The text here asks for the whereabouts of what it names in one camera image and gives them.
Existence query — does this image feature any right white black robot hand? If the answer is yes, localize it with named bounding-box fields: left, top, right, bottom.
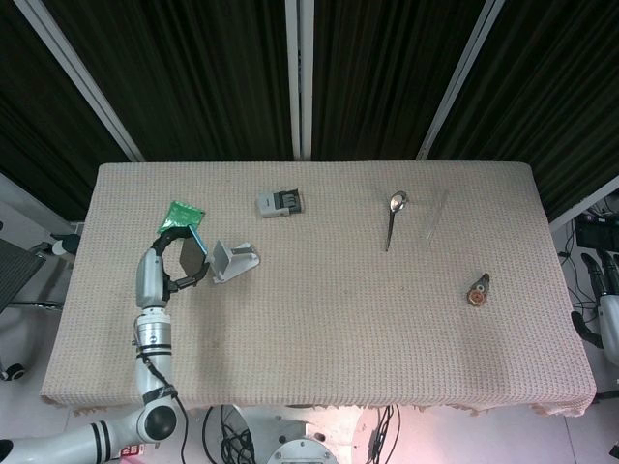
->
left=570, top=250, right=619, bottom=364

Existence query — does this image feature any gray screwdriver bit box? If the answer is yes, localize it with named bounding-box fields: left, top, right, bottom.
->
left=255, top=189, right=308, bottom=219

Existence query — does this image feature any white phone stand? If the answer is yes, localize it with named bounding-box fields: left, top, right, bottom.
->
left=207, top=240, right=262, bottom=285

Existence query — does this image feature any white frame rail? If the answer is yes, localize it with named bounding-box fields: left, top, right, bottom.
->
left=549, top=176, right=619, bottom=231
left=0, top=172, right=74, bottom=234

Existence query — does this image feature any metal spoon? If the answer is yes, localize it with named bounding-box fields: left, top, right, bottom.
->
left=384, top=190, right=411, bottom=252

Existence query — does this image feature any black smartphone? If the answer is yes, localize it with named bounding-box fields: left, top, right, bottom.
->
left=179, top=226, right=210, bottom=273

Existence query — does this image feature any green foil packet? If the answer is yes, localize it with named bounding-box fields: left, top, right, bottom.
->
left=158, top=200, right=206, bottom=236

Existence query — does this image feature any dark ribbed plastic panel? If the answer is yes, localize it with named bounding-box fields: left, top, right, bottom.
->
left=0, top=236, right=47, bottom=313

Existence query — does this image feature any white frame post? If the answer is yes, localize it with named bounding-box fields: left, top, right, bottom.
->
left=415, top=0, right=507, bottom=160
left=283, top=0, right=315, bottom=160
left=12, top=0, right=145, bottom=163

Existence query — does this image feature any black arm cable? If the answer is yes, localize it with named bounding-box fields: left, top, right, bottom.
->
left=131, top=337, right=189, bottom=461

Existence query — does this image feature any beige waffle tablecloth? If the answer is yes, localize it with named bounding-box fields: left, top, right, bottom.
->
left=39, top=160, right=597, bottom=420

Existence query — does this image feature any gray round robot base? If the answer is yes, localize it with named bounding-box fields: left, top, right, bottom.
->
left=251, top=408, right=359, bottom=464

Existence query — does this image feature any black hanging cable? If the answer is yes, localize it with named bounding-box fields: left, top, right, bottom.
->
left=369, top=404, right=402, bottom=460

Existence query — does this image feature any black pleated curtain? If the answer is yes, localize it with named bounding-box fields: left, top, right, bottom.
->
left=0, top=0, right=619, bottom=221

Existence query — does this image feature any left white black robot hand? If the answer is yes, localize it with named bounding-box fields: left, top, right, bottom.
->
left=134, top=226, right=214, bottom=311

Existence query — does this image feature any black cable bundle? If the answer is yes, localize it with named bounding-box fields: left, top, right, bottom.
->
left=201, top=404, right=252, bottom=464

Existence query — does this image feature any brown correction tape dispenser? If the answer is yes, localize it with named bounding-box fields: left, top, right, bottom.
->
left=466, top=273, right=491, bottom=308

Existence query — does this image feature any small white black device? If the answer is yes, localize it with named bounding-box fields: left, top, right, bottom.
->
left=50, top=233, right=81, bottom=257

